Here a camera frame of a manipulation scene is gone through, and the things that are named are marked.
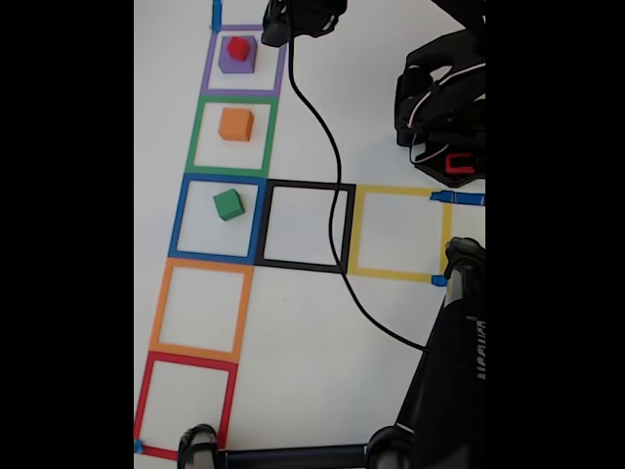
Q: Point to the black tripod stand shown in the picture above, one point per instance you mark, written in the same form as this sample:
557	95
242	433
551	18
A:
439	391

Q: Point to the yellow square frame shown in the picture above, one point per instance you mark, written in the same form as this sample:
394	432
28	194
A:
390	275

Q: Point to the black square frame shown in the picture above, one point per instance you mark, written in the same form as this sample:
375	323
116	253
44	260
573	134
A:
303	267

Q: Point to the red square frame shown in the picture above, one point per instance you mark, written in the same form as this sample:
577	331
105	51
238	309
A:
188	360

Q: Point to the orange square frame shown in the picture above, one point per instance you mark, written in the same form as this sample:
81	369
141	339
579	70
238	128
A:
195	353

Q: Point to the blue square frame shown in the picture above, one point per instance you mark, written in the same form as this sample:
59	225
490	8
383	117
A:
215	256

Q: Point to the blue tape strip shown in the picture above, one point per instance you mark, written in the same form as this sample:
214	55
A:
138	445
438	281
464	199
217	12

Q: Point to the small red cube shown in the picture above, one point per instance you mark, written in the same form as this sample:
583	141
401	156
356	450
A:
237	47

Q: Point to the green square frame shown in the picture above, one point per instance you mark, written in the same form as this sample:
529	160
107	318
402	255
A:
227	171

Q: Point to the green square block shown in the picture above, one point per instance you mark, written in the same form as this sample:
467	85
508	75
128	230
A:
228	205

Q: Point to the purple square frame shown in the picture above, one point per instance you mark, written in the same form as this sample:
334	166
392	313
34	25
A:
241	92

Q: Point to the orange square block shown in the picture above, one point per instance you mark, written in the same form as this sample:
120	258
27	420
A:
236	124

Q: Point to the large purple square block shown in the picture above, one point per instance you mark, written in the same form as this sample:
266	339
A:
234	67

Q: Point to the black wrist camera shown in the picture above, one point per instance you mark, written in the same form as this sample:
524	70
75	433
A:
273	27

